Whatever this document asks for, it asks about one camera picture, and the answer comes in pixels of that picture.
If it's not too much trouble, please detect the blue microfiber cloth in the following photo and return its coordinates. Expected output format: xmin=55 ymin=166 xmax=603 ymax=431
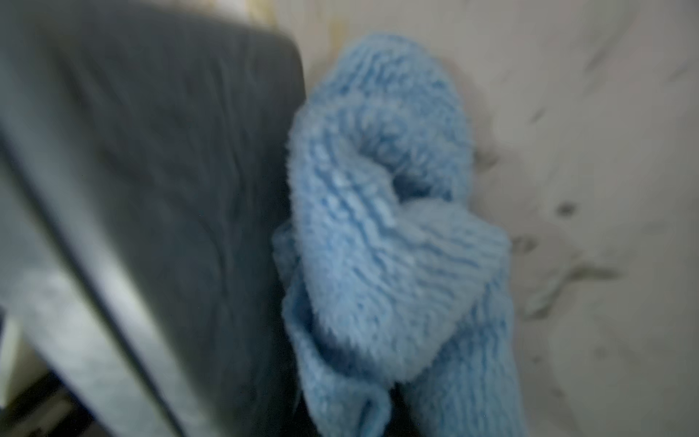
xmin=272 ymin=34 xmax=528 ymax=436

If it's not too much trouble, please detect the dark grey eyeglass case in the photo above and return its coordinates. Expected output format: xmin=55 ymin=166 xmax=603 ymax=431
xmin=1 ymin=1 xmax=305 ymax=436

